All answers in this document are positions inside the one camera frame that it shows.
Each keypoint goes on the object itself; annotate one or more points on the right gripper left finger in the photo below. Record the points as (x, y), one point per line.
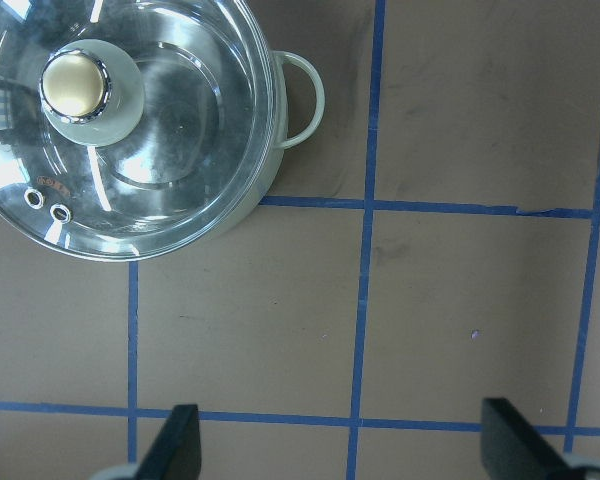
(176, 451)

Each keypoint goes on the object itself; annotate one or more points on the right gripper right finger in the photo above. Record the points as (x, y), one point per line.
(510, 447)

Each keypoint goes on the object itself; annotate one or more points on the glass pot lid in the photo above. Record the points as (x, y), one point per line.
(120, 125)

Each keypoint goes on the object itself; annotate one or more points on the pale green cooking pot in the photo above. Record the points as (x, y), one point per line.
(300, 100)

